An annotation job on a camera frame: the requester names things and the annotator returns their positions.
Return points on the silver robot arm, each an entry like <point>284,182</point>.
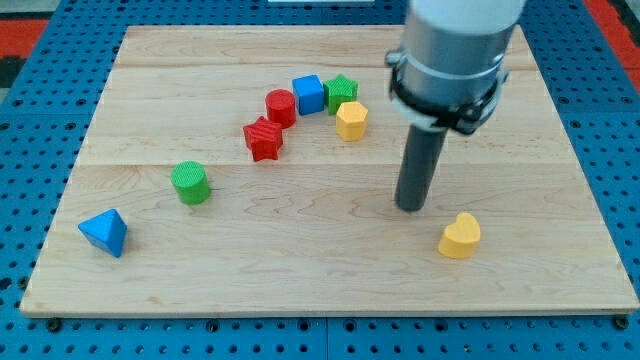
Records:
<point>447,71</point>

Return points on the yellow hexagon block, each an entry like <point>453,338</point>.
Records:
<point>351,121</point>

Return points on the red star block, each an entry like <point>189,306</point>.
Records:
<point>264,139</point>

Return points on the red cylinder block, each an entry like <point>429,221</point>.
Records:
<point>280,107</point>

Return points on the blue cube block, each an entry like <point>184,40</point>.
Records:
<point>309,94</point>

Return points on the light wooden board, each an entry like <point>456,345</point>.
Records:
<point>316,232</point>

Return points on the green star block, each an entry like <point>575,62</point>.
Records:
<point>338,90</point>

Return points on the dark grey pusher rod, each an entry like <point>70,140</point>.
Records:
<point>420,159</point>

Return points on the green cylinder block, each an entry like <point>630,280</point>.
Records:
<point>190,182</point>

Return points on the yellow heart block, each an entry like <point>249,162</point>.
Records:
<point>460,239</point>

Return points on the blue triangle block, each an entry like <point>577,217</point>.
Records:
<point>106,231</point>

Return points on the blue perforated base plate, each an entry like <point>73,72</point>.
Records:
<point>48,109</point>

